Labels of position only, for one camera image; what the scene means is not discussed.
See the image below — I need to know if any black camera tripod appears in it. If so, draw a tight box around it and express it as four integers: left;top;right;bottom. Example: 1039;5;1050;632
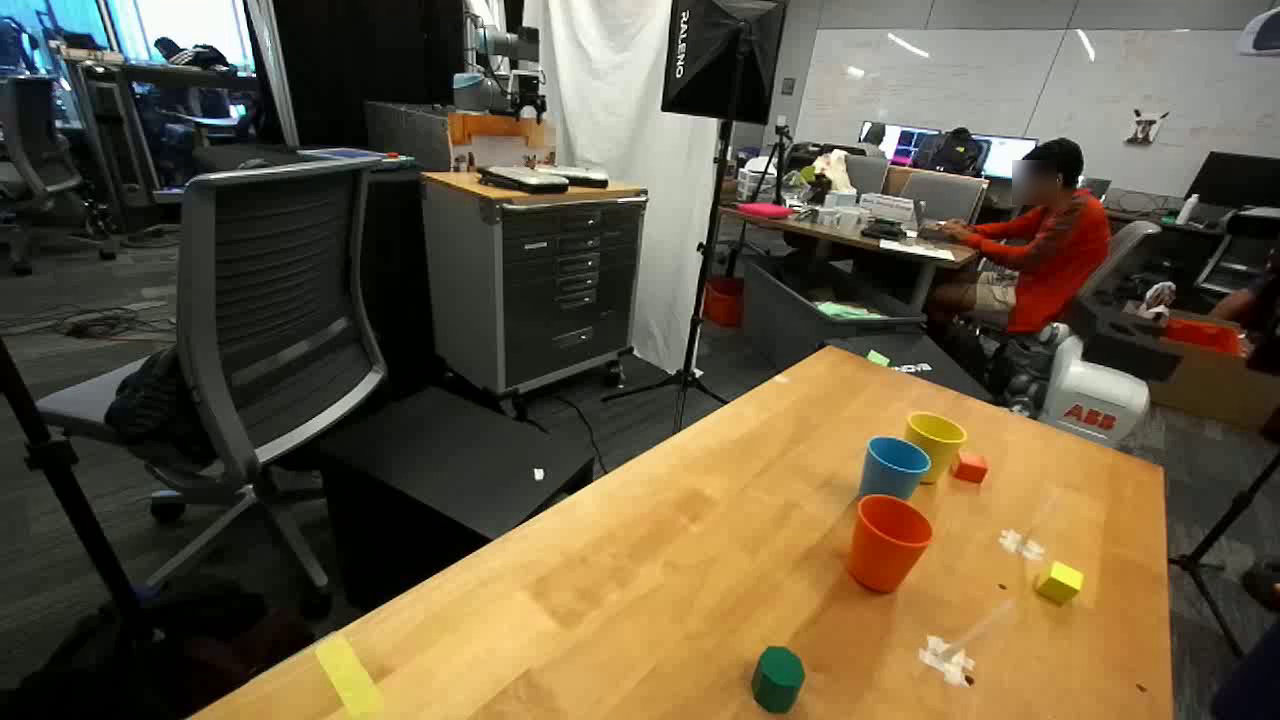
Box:
0;336;175;720

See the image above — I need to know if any cluttered office desk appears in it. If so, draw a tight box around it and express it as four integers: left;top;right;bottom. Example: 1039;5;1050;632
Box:
738;194;975;316

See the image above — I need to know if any computer monitor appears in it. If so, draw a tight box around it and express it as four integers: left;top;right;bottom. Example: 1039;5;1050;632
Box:
975;131;1039;184

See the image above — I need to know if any green cylinder block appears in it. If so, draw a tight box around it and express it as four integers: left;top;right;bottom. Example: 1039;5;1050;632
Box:
747;644;809;717

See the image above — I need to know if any blue plastic cup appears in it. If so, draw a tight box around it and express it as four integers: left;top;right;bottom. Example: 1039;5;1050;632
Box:
858;432;937;505

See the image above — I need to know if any grey mesh office chair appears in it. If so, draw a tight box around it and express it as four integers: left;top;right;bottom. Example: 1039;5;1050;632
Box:
37;150;391;604

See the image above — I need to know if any red bucket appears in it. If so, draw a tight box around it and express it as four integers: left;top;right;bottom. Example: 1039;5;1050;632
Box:
700;272;747;333

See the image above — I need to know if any person in red shirt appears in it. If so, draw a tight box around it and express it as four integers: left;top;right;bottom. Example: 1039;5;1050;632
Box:
928;138;1115;391

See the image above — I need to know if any yellow small block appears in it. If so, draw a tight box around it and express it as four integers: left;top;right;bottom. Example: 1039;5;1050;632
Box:
1032;556;1088;613

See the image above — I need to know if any brown cardboard box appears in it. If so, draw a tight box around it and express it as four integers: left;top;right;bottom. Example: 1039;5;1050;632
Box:
1151;336;1280;438

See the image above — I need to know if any white curtain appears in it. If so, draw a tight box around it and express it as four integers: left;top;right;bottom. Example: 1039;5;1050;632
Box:
519;0;725;378

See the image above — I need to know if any dark background office chair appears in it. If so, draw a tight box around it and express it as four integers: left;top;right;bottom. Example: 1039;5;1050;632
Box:
0;73;118;277

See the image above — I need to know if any black thin tripod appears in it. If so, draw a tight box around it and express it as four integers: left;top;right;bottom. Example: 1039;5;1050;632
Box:
1168;453;1280;657

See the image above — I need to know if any black flat device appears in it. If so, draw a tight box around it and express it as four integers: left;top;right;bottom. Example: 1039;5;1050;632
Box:
478;162;575;196

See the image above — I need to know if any grey wood-topped tool cabinet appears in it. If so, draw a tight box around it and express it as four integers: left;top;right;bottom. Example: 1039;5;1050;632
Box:
420;168;652;402

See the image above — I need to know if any black softbox light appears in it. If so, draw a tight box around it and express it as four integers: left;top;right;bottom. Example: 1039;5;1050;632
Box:
661;0;794;130

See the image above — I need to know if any black light stand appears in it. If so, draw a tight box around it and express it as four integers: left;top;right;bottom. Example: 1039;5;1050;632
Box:
603;112;738;404

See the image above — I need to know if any yellow tape strip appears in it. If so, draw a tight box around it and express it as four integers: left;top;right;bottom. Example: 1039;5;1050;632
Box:
313;632;391;720

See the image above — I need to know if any orange plastic cup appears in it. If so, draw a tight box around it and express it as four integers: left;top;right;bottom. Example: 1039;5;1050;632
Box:
845;492;937;597

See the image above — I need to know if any black curtain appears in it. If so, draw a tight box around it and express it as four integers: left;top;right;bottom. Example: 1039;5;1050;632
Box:
273;0;472;152

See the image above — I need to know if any yellow plastic cup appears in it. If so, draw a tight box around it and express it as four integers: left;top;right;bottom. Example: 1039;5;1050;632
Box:
906;408;972;484

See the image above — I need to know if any black low platform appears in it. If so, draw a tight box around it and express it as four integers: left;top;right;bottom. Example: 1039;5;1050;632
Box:
316;386;597;604

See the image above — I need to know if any white wall whiteboard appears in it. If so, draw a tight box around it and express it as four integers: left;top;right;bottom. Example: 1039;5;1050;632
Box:
794;30;1280;205

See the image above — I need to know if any white ABB robot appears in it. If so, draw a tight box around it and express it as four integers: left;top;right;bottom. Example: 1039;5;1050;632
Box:
1035;322;1151;453

